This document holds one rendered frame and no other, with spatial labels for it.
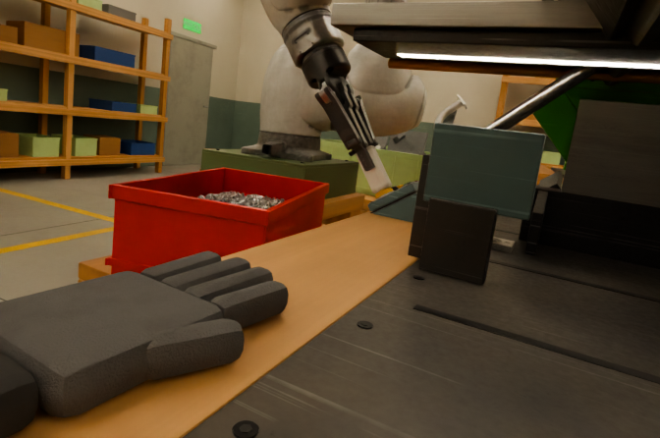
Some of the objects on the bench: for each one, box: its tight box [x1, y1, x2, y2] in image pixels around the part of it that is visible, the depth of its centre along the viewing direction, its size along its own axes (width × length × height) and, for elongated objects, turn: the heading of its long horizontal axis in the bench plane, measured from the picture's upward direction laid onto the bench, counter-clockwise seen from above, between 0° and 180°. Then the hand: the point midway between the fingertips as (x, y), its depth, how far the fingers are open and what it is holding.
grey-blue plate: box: [418, 123, 546, 285], centre depth 41 cm, size 10×2×14 cm, turn 23°
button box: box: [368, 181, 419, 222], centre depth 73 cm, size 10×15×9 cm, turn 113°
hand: (373, 169), depth 70 cm, fingers closed
